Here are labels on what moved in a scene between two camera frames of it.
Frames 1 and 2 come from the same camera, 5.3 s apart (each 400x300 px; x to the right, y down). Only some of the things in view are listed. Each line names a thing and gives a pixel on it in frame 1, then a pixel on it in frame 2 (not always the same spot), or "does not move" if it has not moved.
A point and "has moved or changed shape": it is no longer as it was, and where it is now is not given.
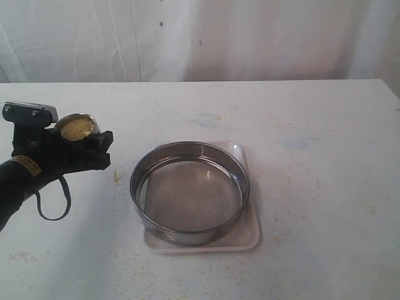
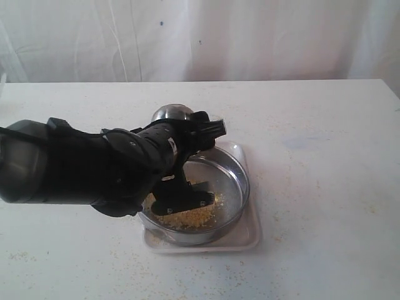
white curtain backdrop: x=82 y=41 does not move
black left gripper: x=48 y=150 -> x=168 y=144
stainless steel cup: x=77 y=126 -> x=173 y=111
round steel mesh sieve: x=189 y=192 does not move
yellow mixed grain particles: x=77 y=129 has moved or changed shape
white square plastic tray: x=246 y=234 does not move
